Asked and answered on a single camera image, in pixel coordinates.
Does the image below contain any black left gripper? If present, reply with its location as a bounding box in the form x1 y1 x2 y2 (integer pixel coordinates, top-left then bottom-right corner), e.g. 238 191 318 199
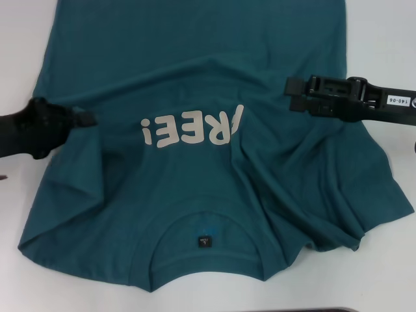
0 97 99 161

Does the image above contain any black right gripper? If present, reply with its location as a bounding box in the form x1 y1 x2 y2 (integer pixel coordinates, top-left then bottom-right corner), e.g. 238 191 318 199
284 75 416 127

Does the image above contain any teal t-shirt with white print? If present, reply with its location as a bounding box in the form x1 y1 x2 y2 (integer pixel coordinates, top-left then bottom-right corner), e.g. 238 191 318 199
16 0 412 295

